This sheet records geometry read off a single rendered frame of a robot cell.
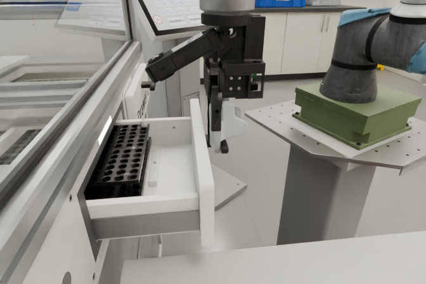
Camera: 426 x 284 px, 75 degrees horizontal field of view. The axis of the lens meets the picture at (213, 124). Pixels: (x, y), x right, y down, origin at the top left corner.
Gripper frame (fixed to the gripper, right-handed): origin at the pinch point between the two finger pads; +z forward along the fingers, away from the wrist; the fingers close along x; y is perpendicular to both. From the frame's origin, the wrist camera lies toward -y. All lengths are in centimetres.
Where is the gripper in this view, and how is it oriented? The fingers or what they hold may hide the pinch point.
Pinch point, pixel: (211, 140)
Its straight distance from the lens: 47.2
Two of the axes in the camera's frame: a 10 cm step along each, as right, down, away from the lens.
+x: -1.2, -4.4, 8.9
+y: 9.9, -0.5, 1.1
